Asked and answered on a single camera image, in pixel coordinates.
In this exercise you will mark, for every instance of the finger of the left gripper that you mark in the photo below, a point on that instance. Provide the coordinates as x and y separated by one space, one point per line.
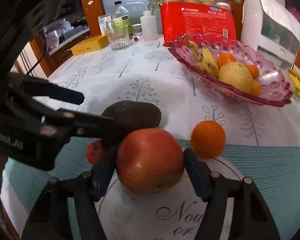
95 126
53 91

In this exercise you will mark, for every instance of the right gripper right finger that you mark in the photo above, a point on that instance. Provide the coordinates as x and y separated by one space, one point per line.
204 184

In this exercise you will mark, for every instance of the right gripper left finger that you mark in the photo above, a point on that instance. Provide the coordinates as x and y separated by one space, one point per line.
99 177

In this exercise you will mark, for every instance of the small red apple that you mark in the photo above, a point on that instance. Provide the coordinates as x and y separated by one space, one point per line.
96 152

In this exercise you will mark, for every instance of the large red apple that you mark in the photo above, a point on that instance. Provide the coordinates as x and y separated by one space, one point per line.
149 161

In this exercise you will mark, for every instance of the small mandarin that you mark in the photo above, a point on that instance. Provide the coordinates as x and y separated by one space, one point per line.
253 70
256 89

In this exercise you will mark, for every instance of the spotted yellow banana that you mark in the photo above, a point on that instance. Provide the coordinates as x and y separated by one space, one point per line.
205 60

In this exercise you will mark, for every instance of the dark avocado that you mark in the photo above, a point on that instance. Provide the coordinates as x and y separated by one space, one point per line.
135 115

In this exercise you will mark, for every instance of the yellow flat box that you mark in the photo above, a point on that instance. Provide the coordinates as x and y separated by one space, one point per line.
90 44

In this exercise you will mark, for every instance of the teal printed placemat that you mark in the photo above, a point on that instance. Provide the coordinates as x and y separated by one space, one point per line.
276 171

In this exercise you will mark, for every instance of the small white blue carton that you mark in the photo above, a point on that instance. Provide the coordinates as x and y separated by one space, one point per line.
102 20

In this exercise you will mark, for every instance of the clear drinking glass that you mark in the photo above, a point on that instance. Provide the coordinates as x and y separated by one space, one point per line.
118 37

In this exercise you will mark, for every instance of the green label plastic bottle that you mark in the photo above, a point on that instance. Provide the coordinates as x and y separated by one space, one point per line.
121 18

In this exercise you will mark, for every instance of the pink glass fruit bowl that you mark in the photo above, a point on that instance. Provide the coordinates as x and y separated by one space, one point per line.
275 90

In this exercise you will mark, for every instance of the white plastic bottle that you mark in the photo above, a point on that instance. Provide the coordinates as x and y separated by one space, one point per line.
149 26

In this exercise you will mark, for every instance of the red drink multipack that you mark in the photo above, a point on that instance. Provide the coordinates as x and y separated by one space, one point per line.
179 17

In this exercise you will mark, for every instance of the white appliance with cloth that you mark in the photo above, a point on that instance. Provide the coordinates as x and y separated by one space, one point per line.
269 28

